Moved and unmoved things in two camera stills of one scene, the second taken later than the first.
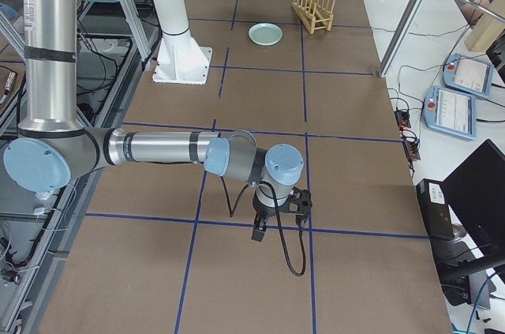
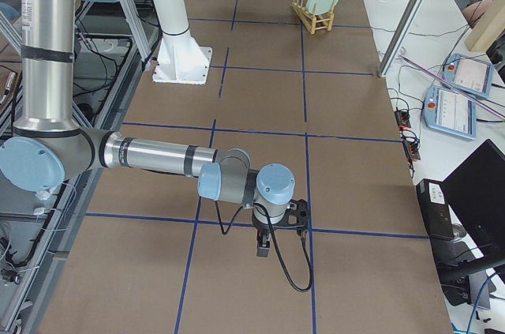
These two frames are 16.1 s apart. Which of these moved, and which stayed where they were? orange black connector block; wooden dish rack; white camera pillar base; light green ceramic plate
Moved: light green ceramic plate
Stayed: wooden dish rack; orange black connector block; white camera pillar base
